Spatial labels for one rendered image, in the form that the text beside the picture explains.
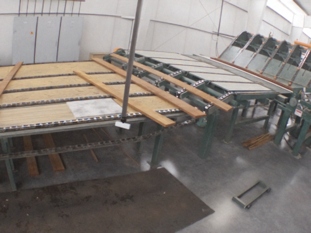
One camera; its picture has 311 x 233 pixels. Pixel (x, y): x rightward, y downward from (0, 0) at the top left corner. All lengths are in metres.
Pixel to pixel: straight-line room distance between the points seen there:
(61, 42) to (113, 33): 2.27
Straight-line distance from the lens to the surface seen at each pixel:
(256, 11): 14.31
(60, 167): 2.99
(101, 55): 7.91
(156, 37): 9.78
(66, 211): 2.43
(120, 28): 8.92
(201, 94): 3.50
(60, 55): 7.67
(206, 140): 3.48
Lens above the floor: 1.81
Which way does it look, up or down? 22 degrees down
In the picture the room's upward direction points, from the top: 9 degrees clockwise
